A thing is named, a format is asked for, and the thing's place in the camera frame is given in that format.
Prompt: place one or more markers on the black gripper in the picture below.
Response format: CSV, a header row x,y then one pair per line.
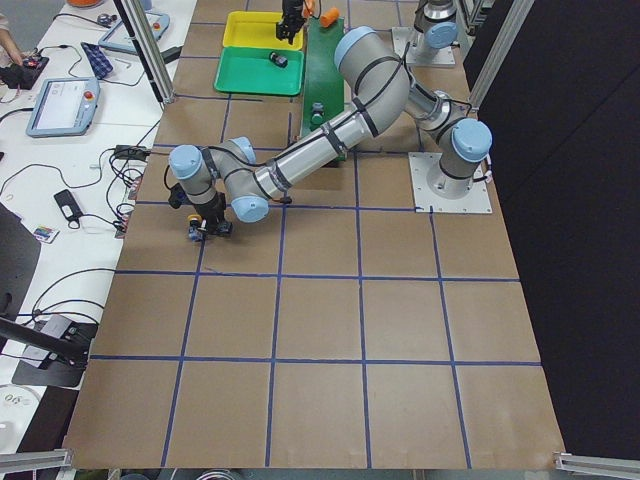
x,y
290,14
214,218

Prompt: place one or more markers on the yellow push button switch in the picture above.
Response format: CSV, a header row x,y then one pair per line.
x,y
196,228

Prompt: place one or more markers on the green push button switch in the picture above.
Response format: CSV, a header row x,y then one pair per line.
x,y
317,114
278,59

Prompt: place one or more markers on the plain orange cylinder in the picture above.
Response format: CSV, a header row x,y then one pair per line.
x,y
329,17

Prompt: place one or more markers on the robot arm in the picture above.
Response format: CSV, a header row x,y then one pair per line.
x,y
435,19
227,176

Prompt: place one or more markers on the yellow plastic tray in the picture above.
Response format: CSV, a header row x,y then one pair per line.
x,y
256,29

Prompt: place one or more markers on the green plastic tray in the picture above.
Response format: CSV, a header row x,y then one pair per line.
x,y
249,71

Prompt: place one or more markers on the green conveyor belt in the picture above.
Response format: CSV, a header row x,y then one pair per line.
x,y
322,81

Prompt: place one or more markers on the black power adapter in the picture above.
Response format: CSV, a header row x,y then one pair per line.
x,y
68,205

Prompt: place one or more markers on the blue plaid cloth pouch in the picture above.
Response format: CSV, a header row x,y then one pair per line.
x,y
99,63

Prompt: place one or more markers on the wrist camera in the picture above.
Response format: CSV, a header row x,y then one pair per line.
x,y
177,196

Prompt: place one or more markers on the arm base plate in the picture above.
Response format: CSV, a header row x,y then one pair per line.
x,y
435,192
413,45

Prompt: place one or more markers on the aluminium frame post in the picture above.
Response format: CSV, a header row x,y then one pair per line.
x,y
136,23

